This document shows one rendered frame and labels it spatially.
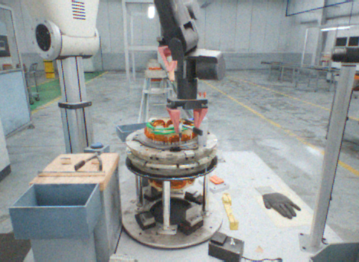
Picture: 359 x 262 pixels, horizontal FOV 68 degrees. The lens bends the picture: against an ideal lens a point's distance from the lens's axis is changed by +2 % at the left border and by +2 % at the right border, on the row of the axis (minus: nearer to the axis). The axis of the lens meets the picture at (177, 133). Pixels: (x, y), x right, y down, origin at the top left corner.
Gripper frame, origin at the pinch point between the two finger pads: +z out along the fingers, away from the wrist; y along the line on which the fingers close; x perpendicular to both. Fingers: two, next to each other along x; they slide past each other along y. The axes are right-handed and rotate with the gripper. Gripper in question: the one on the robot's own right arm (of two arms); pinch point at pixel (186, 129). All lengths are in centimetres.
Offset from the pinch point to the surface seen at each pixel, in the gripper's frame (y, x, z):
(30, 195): -41.6, -1.2, 13.2
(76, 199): -31.2, -1.9, 15.8
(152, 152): -9.1, 4.7, 7.7
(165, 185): -5.3, 3.8, 19.0
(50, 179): -37.1, 2.2, 11.1
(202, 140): 7.6, 5.5, 5.7
